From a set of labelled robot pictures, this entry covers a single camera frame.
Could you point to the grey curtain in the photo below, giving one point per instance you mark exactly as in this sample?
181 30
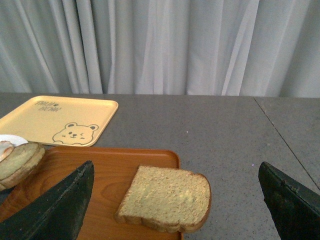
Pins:
265 48

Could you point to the white plate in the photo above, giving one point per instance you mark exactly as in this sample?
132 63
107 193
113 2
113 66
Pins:
13 139

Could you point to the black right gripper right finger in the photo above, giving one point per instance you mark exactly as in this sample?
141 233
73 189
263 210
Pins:
294 208

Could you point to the bread slice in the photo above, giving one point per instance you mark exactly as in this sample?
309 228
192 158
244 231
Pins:
166 199
20 163

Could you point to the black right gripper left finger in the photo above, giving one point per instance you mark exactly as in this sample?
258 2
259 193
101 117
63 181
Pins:
58 214

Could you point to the fried egg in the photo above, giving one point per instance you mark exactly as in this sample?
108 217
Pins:
6 148

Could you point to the brown wooden tray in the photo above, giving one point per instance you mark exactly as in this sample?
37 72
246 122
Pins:
114 171

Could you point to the yellow bear tray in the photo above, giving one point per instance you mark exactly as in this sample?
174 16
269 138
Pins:
60 121

